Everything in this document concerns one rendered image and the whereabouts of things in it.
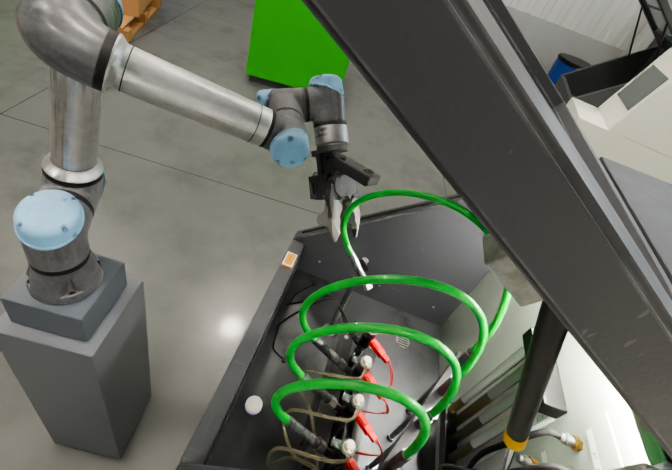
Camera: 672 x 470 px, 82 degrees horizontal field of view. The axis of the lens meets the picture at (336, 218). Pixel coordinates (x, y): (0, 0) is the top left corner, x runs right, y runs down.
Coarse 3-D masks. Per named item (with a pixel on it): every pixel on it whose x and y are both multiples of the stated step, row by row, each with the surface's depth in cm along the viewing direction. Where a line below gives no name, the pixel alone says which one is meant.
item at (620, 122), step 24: (648, 0) 307; (648, 48) 347; (576, 72) 374; (600, 72) 367; (624, 72) 360; (648, 72) 283; (576, 96) 385; (600, 96) 313; (624, 96) 291; (648, 96) 264; (576, 120) 286; (600, 120) 293; (624, 120) 273; (648, 120) 268; (600, 144) 287; (624, 144) 281; (648, 144) 276; (648, 168) 284
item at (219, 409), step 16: (288, 272) 106; (272, 288) 101; (272, 304) 97; (256, 320) 93; (272, 320) 106; (256, 336) 90; (240, 352) 86; (256, 352) 87; (240, 368) 84; (224, 384) 80; (240, 384) 81; (224, 400) 78; (208, 416) 75; (224, 416) 76; (208, 432) 73; (192, 448) 71; (208, 448) 71
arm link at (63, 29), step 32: (32, 0) 54; (64, 0) 55; (32, 32) 55; (64, 32) 54; (96, 32) 56; (64, 64) 56; (96, 64) 56; (128, 64) 59; (160, 64) 61; (160, 96) 62; (192, 96) 64; (224, 96) 66; (224, 128) 68; (256, 128) 70; (288, 128) 72; (288, 160) 73
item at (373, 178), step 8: (336, 160) 84; (344, 160) 83; (352, 160) 85; (336, 168) 84; (344, 168) 82; (352, 168) 81; (360, 168) 82; (368, 168) 84; (352, 176) 81; (360, 176) 80; (368, 176) 79; (376, 176) 81; (368, 184) 80; (376, 184) 82
